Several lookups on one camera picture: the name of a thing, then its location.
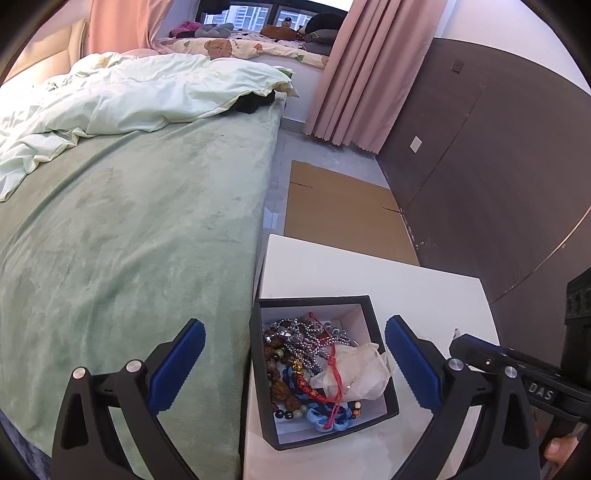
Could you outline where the window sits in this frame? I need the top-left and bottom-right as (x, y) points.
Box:
(196, 0), (356, 29)

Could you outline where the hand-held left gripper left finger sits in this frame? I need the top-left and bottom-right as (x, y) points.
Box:
(51, 318), (207, 480)

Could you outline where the bear printed blanket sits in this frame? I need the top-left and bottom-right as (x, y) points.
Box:
(152, 28), (331, 69)

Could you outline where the dark clothes pile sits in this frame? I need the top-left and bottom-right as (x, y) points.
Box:
(295, 13), (347, 44)

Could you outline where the silver ball chain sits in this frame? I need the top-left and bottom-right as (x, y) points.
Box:
(277, 330), (354, 376)

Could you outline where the multicolour bead bracelet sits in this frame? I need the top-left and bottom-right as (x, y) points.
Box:
(274, 402), (311, 422)

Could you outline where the flat brown cardboard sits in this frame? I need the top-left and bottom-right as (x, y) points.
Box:
(283, 159), (421, 267)

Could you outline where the silver beaded bracelet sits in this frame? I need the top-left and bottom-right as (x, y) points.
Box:
(265, 318), (324, 337)

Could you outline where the blue braided bracelet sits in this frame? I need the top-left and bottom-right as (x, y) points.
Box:
(281, 367), (363, 432)

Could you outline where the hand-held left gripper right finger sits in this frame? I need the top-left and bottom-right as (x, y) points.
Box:
(385, 315), (541, 480)

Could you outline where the brown plush toy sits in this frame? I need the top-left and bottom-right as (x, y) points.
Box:
(261, 23), (301, 42)

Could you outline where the pink curtain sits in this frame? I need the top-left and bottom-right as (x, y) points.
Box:
(304, 0), (448, 155)
(88, 0), (174, 56)

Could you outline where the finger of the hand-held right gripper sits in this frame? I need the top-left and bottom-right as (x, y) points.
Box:
(449, 333), (528, 378)

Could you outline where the black box white inside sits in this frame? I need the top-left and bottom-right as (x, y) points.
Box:
(249, 295), (400, 452)

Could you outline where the person's right hand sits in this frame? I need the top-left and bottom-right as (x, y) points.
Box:
(542, 434), (583, 464)

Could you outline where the light green duvet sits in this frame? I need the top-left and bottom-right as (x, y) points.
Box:
(0, 52), (300, 203)

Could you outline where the grey-blue plush toy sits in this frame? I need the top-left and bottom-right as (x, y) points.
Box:
(194, 23), (234, 39)

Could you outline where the beige headboard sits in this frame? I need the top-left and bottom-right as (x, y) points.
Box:
(0, 18), (90, 86)

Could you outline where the red cord bracelet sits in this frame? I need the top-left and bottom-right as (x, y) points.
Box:
(307, 313), (348, 416)

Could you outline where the brown seed bead bracelet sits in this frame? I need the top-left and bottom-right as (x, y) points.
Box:
(263, 339), (305, 409)

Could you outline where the black cloth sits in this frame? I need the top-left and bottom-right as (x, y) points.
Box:
(231, 90), (277, 115)

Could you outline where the bed with green sheet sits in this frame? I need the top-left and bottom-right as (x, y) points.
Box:
(0, 102), (284, 462)

